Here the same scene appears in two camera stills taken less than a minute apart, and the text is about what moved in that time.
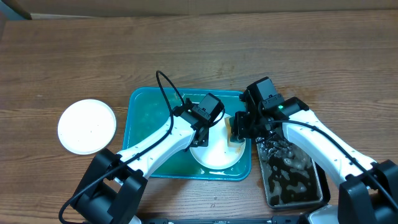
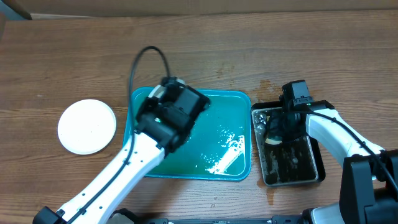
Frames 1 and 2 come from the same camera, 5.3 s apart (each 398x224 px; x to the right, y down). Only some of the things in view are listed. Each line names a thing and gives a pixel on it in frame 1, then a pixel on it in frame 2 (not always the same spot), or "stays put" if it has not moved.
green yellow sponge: (229, 129) -> (274, 140)
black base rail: (286, 219) stays put
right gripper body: (249, 127) -> (282, 126)
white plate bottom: (86, 127) stays put
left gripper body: (204, 140) -> (148, 105)
